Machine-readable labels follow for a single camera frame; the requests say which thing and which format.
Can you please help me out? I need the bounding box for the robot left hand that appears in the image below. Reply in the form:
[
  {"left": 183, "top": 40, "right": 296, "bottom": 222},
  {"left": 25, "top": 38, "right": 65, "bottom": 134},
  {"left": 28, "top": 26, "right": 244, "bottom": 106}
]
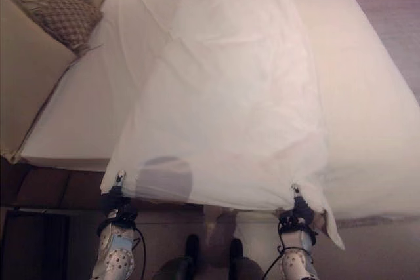
[{"left": 102, "top": 169, "right": 138, "bottom": 221}]

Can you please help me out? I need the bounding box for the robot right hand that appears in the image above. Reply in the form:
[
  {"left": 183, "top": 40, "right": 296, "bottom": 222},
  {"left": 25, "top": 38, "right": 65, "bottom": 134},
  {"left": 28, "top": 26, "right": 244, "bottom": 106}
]
[{"left": 278, "top": 182, "right": 316, "bottom": 227}]

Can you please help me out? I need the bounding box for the thin white bed sheet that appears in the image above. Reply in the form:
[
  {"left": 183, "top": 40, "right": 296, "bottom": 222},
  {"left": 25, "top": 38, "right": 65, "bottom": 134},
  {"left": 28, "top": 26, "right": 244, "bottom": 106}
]
[{"left": 99, "top": 0, "right": 346, "bottom": 251}]

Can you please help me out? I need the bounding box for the white bed mattress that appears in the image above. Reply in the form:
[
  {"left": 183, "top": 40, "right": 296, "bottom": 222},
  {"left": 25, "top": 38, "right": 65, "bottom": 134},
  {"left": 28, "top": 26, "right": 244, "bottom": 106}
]
[{"left": 18, "top": 0, "right": 420, "bottom": 229}]

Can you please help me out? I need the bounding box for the dark robot right foot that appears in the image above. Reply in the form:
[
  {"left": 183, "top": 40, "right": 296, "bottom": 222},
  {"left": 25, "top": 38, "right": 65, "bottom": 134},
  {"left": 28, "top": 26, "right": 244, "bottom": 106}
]
[{"left": 228, "top": 237, "right": 244, "bottom": 262}]

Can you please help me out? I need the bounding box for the dark robot foot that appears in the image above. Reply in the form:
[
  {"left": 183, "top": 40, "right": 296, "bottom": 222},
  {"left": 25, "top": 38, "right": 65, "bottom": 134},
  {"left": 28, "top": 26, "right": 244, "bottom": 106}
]
[
  {"left": 228, "top": 237, "right": 244, "bottom": 262},
  {"left": 184, "top": 233, "right": 201, "bottom": 262}
]

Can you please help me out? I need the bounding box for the dark robot left foot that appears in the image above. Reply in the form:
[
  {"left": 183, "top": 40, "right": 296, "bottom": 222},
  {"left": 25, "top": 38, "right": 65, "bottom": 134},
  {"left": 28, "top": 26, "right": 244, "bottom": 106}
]
[{"left": 184, "top": 233, "right": 201, "bottom": 262}]

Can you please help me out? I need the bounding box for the dark wooden bedside cabinet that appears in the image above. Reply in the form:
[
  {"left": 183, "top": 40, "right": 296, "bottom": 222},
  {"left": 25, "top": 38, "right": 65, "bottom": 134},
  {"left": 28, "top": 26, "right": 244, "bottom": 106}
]
[{"left": 0, "top": 207, "right": 71, "bottom": 280}]

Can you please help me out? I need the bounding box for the brown patterned cushion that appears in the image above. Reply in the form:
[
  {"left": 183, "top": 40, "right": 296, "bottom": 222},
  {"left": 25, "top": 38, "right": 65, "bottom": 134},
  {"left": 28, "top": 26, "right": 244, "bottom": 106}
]
[{"left": 13, "top": 0, "right": 104, "bottom": 55}]

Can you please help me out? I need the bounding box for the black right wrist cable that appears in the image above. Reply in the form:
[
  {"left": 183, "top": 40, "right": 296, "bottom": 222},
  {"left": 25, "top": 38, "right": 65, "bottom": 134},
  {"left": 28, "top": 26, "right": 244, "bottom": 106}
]
[{"left": 262, "top": 220, "right": 287, "bottom": 280}]

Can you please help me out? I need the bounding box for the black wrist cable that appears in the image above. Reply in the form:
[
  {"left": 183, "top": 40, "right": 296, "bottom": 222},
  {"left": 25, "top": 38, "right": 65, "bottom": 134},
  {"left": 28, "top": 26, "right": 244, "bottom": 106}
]
[
  {"left": 129, "top": 219, "right": 147, "bottom": 280},
  {"left": 262, "top": 220, "right": 287, "bottom": 280}
]

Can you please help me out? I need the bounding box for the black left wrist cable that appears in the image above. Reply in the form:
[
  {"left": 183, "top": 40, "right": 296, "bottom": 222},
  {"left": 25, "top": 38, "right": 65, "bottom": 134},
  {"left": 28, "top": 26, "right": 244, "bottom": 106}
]
[{"left": 129, "top": 219, "right": 147, "bottom": 280}]

